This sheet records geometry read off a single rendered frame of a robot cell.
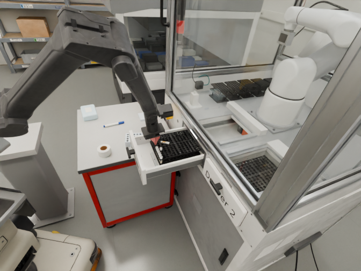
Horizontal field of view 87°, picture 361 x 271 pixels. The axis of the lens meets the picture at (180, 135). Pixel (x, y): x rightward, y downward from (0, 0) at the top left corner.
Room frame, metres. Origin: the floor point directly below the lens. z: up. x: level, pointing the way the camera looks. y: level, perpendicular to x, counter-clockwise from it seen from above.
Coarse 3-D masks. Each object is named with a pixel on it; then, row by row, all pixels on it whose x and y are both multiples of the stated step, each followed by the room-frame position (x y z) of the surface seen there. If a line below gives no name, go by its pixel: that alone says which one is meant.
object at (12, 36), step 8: (0, 0) 3.75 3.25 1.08; (8, 0) 3.79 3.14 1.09; (16, 0) 3.84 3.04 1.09; (64, 0) 3.78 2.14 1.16; (16, 8) 3.47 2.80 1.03; (24, 8) 3.52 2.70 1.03; (32, 8) 3.57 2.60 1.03; (40, 8) 3.61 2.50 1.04; (48, 8) 3.66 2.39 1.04; (56, 8) 3.72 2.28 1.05; (80, 8) 3.87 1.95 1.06; (88, 8) 3.93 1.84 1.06; (96, 8) 3.99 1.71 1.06; (0, 24) 3.66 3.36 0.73; (0, 32) 3.52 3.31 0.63; (8, 32) 3.71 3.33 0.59; (16, 32) 3.76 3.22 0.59; (0, 40) 3.30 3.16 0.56; (8, 40) 3.34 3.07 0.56; (16, 40) 3.39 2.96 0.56; (24, 40) 3.44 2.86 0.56; (32, 40) 3.49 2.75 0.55; (40, 40) 3.54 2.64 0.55; (48, 40) 3.60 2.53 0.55; (0, 48) 3.27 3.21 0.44; (8, 56) 3.31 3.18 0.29; (16, 56) 3.68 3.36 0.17; (8, 64) 3.27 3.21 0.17; (16, 64) 3.39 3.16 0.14; (24, 64) 3.38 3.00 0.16; (88, 64) 3.84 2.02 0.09; (16, 72) 3.31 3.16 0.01
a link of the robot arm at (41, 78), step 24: (72, 24) 0.36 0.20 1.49; (96, 24) 0.39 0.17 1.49; (120, 24) 0.43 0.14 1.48; (48, 48) 0.36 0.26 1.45; (72, 48) 0.33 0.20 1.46; (96, 48) 0.35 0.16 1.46; (120, 48) 0.37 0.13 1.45; (24, 72) 0.38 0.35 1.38; (48, 72) 0.35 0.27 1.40; (72, 72) 0.38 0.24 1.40; (0, 96) 0.42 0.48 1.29; (24, 96) 0.36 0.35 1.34; (0, 120) 0.37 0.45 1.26; (24, 120) 0.38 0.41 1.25
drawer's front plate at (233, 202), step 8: (208, 160) 0.61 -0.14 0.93; (208, 168) 0.59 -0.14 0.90; (216, 168) 0.57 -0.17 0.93; (216, 176) 0.53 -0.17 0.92; (224, 184) 0.49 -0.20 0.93; (224, 192) 0.47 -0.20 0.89; (232, 192) 0.45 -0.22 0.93; (232, 200) 0.43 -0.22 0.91; (224, 208) 0.44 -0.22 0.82; (232, 208) 0.41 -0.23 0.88; (240, 208) 0.39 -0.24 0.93; (240, 216) 0.37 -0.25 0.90; (240, 224) 0.37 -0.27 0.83
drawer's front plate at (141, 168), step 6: (132, 132) 0.76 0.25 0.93; (132, 138) 0.72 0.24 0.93; (132, 144) 0.70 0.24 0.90; (138, 150) 0.64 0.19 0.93; (138, 156) 0.60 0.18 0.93; (138, 162) 0.58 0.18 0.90; (138, 168) 0.60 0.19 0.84; (144, 168) 0.53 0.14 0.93; (144, 174) 0.52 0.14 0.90; (144, 180) 0.52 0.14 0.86
